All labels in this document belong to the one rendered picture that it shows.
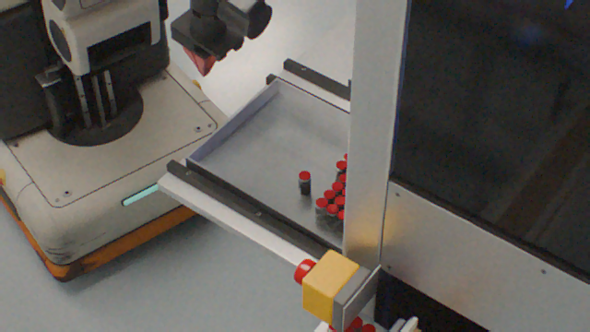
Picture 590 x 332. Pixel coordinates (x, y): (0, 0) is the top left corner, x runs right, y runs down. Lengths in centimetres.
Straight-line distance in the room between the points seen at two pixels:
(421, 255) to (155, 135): 143
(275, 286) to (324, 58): 89
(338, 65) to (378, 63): 77
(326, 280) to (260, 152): 43
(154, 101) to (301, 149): 106
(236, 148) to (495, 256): 65
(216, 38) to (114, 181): 111
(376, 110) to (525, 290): 29
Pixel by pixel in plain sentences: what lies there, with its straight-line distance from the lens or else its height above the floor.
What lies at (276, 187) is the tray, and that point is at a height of 88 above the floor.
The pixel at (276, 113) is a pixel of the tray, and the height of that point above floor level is 88.
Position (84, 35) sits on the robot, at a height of 78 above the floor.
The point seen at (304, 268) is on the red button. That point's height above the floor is 101.
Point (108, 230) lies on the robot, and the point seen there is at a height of 18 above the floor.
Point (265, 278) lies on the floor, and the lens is 257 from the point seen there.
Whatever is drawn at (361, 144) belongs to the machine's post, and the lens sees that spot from 117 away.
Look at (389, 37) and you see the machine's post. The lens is 103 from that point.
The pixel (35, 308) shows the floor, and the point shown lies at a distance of 261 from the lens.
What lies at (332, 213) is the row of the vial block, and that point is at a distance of 150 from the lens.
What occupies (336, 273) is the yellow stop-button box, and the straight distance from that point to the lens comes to 130.
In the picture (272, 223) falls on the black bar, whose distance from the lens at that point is 152.
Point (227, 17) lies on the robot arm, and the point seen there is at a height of 126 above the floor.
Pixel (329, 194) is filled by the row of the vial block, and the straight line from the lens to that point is 153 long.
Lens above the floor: 208
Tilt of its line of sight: 47 degrees down
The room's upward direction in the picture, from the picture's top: straight up
